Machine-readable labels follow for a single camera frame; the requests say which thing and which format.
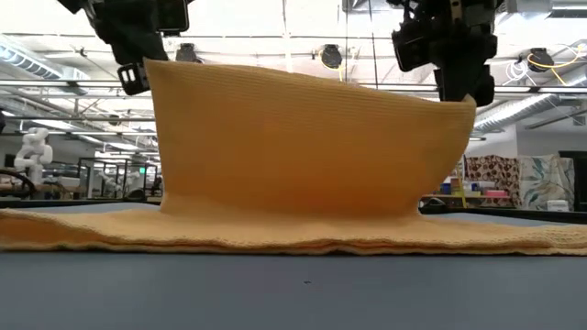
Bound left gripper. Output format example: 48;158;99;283
57;0;170;97

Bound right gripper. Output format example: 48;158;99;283
412;0;500;108

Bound yellow waffle weave towel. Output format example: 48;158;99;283
0;58;587;257

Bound long ceiling light strip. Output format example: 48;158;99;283
0;80;587;95

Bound brown circle patterned fabric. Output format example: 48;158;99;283
461;153;523;208

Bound clear storage box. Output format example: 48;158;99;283
461;180;488;198

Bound white humanoid robot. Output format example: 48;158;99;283
12;126;55;185

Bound floral patterned fabric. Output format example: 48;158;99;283
519;153;576;212

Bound black cabinet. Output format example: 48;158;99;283
558;149;587;213

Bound silver air duct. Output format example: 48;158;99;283
0;43;64;80
474;75;587;134

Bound black ceiling cable reel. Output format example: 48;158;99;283
174;41;204;64
319;43;344;71
526;47;555;73

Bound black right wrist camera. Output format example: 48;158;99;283
391;20;433;73

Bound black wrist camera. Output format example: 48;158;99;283
155;0;191;38
391;20;433;73

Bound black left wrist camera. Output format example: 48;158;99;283
155;0;191;38

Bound yellow power cable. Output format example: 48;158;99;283
456;159;468;210

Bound long black hanging cable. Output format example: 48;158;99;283
368;0;380;86

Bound black cage frame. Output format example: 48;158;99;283
76;157;162;199

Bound black curved hose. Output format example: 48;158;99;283
0;168;40;199

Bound black table frame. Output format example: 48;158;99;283
0;196;587;226

